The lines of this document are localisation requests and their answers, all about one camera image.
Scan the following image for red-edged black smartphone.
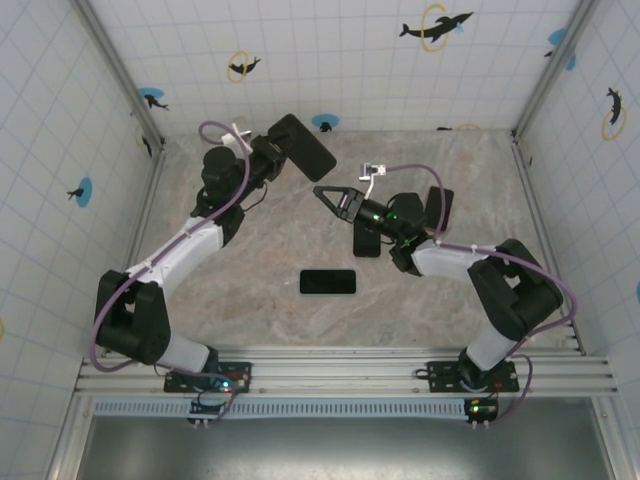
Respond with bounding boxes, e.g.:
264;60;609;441
423;185;456;234

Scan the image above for black controller board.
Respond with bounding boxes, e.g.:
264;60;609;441
463;397;500;430
187;390;232;427

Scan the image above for grey metal panel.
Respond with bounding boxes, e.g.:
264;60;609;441
74;414;616;480

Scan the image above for aluminium table edge rail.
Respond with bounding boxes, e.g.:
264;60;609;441
510;130;586;357
99;147;169;357

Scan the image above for aluminium corner post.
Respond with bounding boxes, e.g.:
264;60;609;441
510;0;605;140
73;0;167;151

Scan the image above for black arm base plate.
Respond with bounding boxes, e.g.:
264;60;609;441
163;360;254;395
428;359;519;395

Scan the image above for aluminium mounting rail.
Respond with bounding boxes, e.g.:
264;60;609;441
74;344;619;401

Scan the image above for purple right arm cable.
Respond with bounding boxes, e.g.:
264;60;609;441
384;163;580;429

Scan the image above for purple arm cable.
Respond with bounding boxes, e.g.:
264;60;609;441
88;121;251;426
384;163;580;429

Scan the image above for white slotted cable duct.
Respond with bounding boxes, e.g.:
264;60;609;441
93;398;471;419

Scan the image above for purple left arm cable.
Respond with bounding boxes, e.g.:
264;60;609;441
88;121;251;426

